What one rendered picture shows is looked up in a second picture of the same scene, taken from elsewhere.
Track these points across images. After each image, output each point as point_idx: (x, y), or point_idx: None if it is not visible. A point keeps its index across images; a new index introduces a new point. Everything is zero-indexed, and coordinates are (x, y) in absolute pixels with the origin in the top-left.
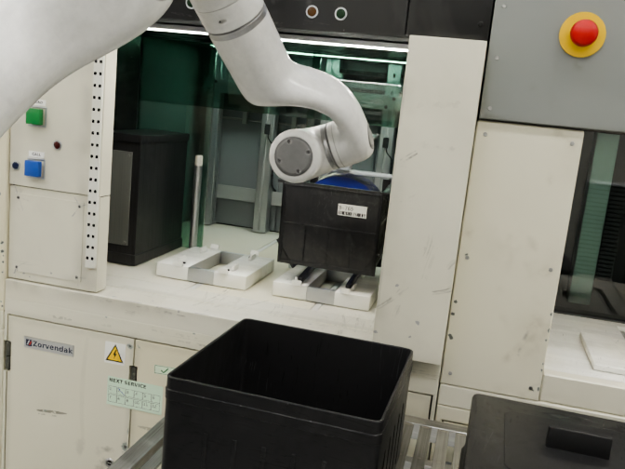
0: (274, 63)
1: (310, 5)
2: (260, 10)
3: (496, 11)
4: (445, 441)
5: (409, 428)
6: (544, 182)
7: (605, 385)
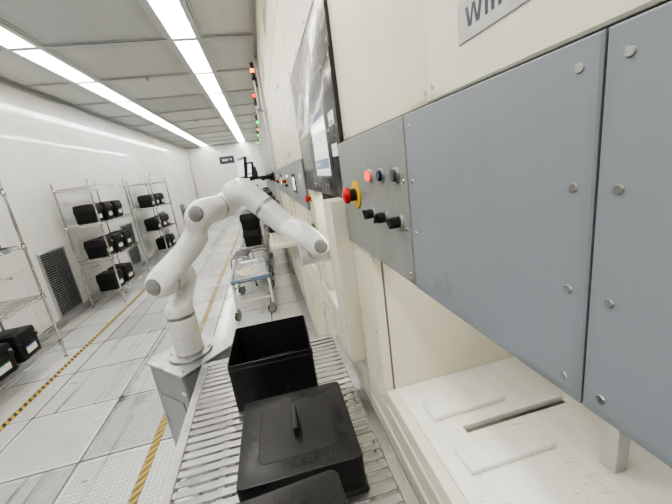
0: (272, 222)
1: (325, 183)
2: (259, 206)
3: (342, 182)
4: (344, 399)
5: (346, 386)
6: (367, 279)
7: (401, 416)
